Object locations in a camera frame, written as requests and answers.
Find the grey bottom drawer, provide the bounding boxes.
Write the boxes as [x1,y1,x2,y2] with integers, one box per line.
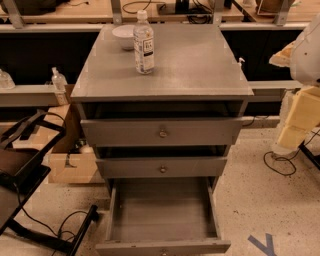
[96,177,231,256]

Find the grey drawer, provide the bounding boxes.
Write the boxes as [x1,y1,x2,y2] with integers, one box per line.
[96,177,231,256]
[96,157,227,178]
[81,118,242,147]

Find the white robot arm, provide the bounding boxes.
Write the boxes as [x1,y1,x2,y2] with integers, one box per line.
[269,14,320,155]

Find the grey top drawer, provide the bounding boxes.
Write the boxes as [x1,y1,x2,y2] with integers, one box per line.
[81,118,242,147]

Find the grey wooden drawer cabinet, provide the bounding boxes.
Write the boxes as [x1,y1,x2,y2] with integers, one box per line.
[70,22,255,198]

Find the grey middle drawer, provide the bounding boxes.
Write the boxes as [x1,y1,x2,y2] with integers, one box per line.
[96,157,227,178]

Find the small white pump bottle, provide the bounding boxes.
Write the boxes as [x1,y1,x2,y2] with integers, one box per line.
[238,57,245,69]

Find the black stand base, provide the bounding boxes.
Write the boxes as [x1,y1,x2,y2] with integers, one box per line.
[299,143,320,170]

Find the clear plastic water bottle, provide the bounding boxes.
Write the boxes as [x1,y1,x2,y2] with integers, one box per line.
[133,10,154,74]

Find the white ceramic bowl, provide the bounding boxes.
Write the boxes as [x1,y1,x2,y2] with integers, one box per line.
[112,25,134,50]

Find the clear pump dispenser bottle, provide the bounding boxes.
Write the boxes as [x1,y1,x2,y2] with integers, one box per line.
[51,67,67,91]

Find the cardboard box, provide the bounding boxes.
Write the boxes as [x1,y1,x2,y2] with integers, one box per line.
[44,84,104,184]

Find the black metal cart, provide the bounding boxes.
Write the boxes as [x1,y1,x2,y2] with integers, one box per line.
[0,109,99,256]

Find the clear plastic dome lid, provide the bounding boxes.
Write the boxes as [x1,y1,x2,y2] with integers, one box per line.
[0,69,15,89]

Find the black floor cable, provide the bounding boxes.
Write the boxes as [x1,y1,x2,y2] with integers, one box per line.
[262,128,320,177]

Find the black cart cable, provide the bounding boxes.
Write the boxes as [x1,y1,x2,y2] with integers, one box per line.
[14,186,98,256]

